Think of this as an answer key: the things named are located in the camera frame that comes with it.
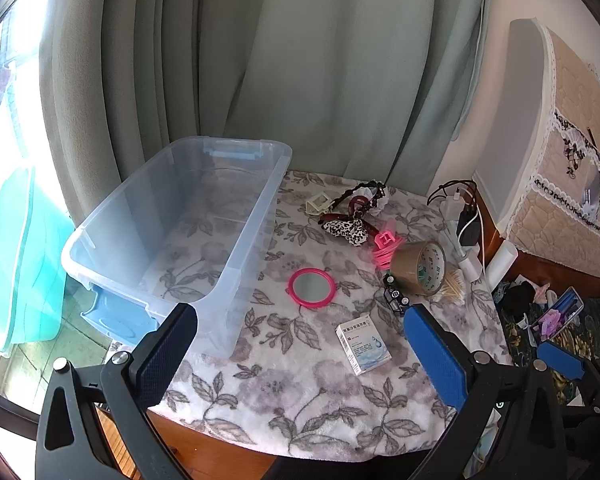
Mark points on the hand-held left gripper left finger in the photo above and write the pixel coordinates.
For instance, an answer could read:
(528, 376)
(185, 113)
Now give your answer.
(167, 355)

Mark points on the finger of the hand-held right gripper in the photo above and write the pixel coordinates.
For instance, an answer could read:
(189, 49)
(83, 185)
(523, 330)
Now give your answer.
(560, 360)

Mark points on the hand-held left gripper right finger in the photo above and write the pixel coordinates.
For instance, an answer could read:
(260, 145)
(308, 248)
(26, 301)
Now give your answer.
(435, 355)

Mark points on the bundle of toothpicks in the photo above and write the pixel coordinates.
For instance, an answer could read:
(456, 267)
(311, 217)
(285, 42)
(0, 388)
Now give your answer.
(452, 287)

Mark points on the black toy car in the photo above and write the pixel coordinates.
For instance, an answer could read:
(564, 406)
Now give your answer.
(395, 297)

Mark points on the white medicine box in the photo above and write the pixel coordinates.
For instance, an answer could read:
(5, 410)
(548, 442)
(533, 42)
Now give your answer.
(362, 347)

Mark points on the brown packing tape roll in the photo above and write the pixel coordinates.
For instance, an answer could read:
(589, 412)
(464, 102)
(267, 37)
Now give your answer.
(405, 265)

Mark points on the pink filament coil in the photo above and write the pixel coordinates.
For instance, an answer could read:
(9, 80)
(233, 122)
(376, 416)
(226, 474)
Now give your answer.
(385, 252)

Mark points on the pink round mirror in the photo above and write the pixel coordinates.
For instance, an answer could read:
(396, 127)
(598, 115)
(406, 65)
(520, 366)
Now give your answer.
(311, 287)

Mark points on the clear plastic storage container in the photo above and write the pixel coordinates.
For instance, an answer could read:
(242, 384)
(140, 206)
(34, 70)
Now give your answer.
(180, 210)

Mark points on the leopard print scrunchie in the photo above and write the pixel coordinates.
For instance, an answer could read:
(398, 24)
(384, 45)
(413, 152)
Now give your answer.
(347, 231)

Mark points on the dark red hair claw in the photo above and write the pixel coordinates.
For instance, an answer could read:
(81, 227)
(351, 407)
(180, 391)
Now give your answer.
(352, 206)

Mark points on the black beaded headband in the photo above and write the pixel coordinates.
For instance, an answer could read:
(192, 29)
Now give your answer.
(365, 187)

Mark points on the blue edged case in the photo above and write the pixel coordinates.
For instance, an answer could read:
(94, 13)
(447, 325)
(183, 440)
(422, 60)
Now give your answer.
(560, 312)

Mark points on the dark floral bedding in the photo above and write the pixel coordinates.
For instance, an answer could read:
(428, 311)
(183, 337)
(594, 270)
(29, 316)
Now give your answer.
(595, 325)

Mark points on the dark cloth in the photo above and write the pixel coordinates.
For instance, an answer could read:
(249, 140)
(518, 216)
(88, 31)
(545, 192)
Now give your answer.
(517, 297)

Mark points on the white power strip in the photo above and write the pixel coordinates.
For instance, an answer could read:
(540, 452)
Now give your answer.
(470, 262)

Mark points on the white paper roll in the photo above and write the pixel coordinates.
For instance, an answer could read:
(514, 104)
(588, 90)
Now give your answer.
(501, 266)

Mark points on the black charger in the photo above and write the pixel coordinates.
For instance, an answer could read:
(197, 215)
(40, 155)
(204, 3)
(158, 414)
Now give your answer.
(469, 230)

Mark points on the white charger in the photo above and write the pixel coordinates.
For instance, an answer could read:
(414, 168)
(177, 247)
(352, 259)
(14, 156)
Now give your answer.
(452, 206)

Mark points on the quilted beige mattress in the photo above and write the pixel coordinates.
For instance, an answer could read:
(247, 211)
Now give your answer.
(555, 210)

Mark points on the teal plastic tub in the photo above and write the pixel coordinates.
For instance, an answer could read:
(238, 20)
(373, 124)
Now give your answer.
(25, 260)

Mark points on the cream hair clip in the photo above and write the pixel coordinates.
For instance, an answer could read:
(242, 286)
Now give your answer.
(316, 205)

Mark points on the pale green curtain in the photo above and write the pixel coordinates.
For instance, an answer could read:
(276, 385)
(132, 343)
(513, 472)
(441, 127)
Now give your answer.
(280, 60)

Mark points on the wooden bed frame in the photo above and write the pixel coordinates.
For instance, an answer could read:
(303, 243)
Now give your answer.
(492, 235)

